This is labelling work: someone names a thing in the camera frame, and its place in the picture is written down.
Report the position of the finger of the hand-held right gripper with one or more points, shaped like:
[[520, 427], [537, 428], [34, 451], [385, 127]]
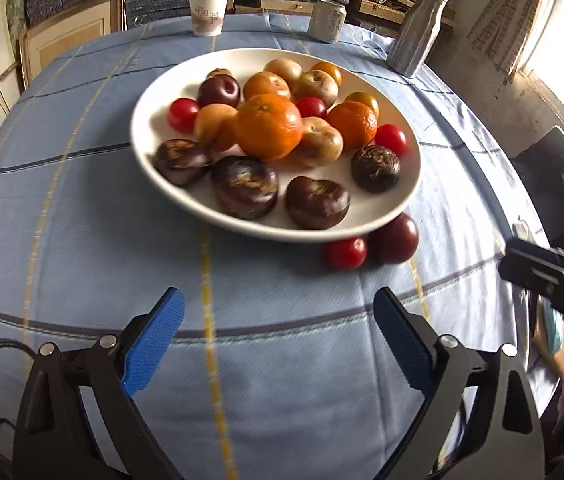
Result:
[[536, 280], [551, 259]]

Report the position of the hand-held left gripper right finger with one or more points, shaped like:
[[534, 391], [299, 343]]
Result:
[[401, 347]]

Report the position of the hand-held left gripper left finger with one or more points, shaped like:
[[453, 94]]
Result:
[[154, 342]]

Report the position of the dark red plum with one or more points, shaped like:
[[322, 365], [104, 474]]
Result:
[[395, 239], [218, 91]]

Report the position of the red cherry tomato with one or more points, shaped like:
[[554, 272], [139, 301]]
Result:
[[345, 253], [183, 114], [390, 139], [311, 106]]

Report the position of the white round plate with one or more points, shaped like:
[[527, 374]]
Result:
[[409, 175]]

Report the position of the small tan pear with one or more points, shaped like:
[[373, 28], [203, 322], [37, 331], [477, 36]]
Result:
[[319, 142], [283, 70], [219, 73], [316, 87]]

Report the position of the small yellow-orange citrus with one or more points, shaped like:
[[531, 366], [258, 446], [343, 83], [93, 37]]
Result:
[[364, 101], [328, 71], [212, 125], [266, 85]]

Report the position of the orange tangerine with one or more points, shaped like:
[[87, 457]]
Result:
[[353, 125], [268, 127]]

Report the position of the white crumpled tissue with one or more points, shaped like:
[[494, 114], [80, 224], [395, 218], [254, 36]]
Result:
[[524, 230]]

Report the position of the black padded chair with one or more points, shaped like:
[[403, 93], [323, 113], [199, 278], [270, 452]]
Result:
[[556, 185]]

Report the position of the blue checked tablecloth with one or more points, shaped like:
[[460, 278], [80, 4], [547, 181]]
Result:
[[62, 210]]

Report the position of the silver patterned bottle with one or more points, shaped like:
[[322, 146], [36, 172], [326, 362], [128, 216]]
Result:
[[416, 35]]

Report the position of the light wooden framed panel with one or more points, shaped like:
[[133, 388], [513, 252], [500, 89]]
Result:
[[72, 35]]

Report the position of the white drink can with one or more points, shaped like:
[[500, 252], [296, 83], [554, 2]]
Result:
[[327, 22]]

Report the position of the white paper cup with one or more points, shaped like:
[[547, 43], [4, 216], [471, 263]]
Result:
[[208, 15]]

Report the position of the stack of tan flat boxes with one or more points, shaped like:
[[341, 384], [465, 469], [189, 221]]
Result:
[[282, 5]]

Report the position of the green marbled panel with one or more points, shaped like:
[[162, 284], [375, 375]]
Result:
[[16, 7]]

